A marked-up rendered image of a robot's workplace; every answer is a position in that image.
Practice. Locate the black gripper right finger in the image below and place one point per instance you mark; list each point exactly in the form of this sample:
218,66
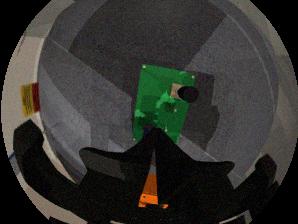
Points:
175,169

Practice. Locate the green circuit board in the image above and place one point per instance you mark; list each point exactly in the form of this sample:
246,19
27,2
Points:
163,96

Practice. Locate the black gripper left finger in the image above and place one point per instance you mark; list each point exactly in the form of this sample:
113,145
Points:
131,166

